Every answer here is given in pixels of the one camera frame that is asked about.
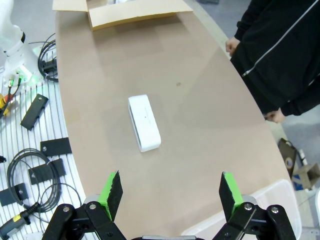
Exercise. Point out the clear plastic bin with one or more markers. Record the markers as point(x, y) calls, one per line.
point(275, 196)

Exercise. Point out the person's right hand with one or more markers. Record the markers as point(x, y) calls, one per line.
point(232, 46)

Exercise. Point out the yellow red emergency stop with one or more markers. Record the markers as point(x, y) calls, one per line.
point(3, 103)

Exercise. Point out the white right robot arm base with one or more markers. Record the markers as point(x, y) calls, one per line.
point(12, 47)

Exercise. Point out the brown cardboard box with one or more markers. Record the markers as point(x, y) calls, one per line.
point(135, 13)

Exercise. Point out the small black plug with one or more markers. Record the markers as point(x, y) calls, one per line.
point(2, 159)

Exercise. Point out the brown bag with tape roll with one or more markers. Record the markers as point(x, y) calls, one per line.
point(287, 157)

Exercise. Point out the white rectangular box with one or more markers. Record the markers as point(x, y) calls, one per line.
point(145, 122)

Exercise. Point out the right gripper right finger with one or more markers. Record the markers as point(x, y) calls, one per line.
point(231, 197)

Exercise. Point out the person's left forearm black sleeve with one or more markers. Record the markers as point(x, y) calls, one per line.
point(302, 105)

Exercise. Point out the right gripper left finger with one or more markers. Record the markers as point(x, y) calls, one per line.
point(105, 197)

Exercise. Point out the white tube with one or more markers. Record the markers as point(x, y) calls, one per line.
point(303, 156)

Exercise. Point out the person's left hand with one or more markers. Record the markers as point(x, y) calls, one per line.
point(275, 116)

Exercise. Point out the small open cardboard box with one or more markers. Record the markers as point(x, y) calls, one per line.
point(308, 176)

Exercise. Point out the person's right forearm black sleeve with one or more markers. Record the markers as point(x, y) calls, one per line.
point(247, 20)

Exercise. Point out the person's black jacket torso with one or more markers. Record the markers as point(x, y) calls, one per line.
point(282, 57)

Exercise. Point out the black flat mounting plate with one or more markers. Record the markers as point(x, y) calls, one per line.
point(46, 172)
point(56, 147)
point(35, 111)
point(12, 195)

